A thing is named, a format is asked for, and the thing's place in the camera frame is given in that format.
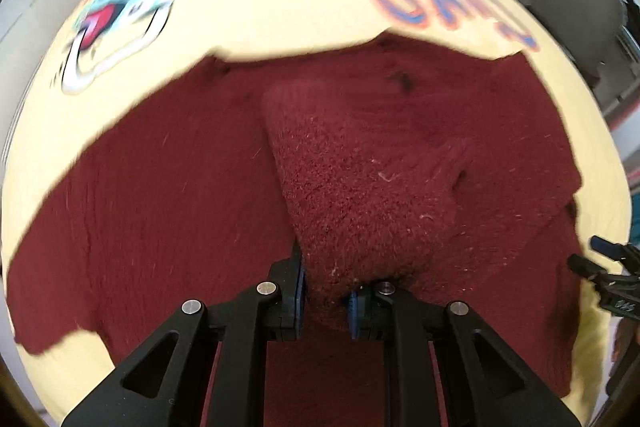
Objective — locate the yellow dinosaur print bedspread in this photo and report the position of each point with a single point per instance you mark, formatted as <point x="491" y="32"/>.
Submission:
<point x="111" y="55"/>

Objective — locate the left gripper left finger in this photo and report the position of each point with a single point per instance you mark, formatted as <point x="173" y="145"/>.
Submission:
<point x="205" y="365"/>

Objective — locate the grey green chair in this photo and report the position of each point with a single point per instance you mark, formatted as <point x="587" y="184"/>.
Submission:
<point x="586" y="30"/>

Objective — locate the dark red knit sweater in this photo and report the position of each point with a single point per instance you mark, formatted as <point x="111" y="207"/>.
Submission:
<point x="397" y="158"/>

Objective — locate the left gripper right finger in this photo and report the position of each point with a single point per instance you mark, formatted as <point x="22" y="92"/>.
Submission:
<point x="445" y="366"/>

